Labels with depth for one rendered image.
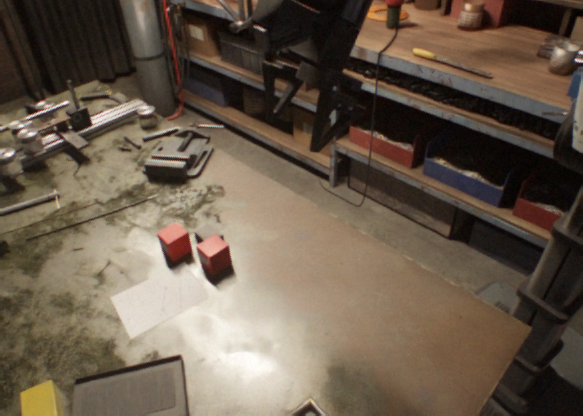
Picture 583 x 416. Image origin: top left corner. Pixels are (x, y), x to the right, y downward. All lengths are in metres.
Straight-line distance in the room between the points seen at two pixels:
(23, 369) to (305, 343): 0.45
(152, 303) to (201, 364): 0.16
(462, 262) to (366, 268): 1.34
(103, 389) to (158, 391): 0.08
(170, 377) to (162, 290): 0.19
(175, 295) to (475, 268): 1.56
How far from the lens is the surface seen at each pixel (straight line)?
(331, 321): 0.77
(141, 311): 0.83
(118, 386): 0.73
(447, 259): 2.15
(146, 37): 3.08
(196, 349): 0.76
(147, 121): 1.33
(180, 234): 0.87
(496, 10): 2.34
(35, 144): 1.27
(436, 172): 2.06
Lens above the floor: 1.51
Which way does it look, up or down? 39 degrees down
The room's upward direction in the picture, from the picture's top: 2 degrees counter-clockwise
